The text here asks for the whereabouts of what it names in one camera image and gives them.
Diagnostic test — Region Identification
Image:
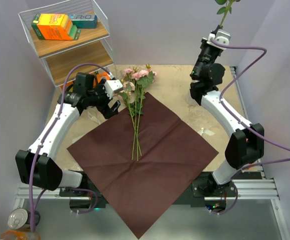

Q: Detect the metal tin can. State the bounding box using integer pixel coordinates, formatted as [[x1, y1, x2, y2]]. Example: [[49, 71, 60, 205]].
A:
[[7, 208, 31, 231]]

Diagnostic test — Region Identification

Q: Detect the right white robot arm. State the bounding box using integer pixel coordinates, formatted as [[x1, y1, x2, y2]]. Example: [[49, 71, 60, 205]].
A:
[[190, 38, 264, 197]]

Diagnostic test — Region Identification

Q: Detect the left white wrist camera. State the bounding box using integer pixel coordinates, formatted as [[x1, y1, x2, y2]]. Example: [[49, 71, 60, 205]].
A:
[[104, 80, 123, 99]]

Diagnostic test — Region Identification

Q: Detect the orange sponge pack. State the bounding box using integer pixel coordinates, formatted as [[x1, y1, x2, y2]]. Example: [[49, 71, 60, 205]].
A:
[[31, 13, 80, 41]]

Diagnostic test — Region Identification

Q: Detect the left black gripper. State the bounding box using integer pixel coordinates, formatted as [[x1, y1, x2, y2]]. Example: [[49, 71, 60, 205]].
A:
[[87, 79, 120, 119]]

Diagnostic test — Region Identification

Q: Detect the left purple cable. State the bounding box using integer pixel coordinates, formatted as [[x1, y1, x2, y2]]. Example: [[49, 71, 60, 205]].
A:
[[29, 63, 114, 232]]

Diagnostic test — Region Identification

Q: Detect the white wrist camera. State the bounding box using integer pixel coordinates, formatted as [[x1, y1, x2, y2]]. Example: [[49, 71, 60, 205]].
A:
[[207, 29, 231, 51], [104, 80, 123, 99]]

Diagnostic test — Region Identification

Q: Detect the teal box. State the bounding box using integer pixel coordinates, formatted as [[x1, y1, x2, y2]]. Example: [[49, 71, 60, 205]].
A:
[[68, 13, 98, 29]]

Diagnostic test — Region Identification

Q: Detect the orange blister pack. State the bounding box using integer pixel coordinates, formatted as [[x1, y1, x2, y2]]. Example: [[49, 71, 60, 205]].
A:
[[96, 72, 110, 82]]

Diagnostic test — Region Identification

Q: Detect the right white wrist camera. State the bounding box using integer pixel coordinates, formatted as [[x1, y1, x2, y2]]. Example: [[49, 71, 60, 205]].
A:
[[207, 29, 231, 51]]

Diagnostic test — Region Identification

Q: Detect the white wire wooden shelf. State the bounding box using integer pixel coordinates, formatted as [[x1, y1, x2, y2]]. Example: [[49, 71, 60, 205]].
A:
[[18, 0, 117, 89]]

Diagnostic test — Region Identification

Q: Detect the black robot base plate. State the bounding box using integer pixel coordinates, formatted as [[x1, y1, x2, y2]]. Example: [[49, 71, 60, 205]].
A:
[[60, 172, 238, 213]]

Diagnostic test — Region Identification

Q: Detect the white ribbed vase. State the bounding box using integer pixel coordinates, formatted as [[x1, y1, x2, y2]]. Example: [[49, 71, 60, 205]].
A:
[[186, 94, 198, 106]]

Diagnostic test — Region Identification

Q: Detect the red wrapping paper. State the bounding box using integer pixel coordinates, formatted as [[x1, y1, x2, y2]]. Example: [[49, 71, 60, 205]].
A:
[[68, 93, 218, 238]]

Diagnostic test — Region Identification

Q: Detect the white printed ribbon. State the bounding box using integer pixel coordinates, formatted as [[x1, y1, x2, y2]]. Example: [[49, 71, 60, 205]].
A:
[[72, 111, 215, 143]]

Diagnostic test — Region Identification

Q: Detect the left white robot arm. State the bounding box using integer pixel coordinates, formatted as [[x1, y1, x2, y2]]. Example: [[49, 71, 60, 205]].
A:
[[15, 72, 123, 196]]

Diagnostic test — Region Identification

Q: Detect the cream white flower stem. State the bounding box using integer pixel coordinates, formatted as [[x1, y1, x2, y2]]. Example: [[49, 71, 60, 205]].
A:
[[215, 0, 240, 29]]

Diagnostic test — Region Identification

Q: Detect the pink flower bunch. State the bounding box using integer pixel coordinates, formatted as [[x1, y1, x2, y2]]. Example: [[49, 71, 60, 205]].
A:
[[118, 64, 157, 161]]

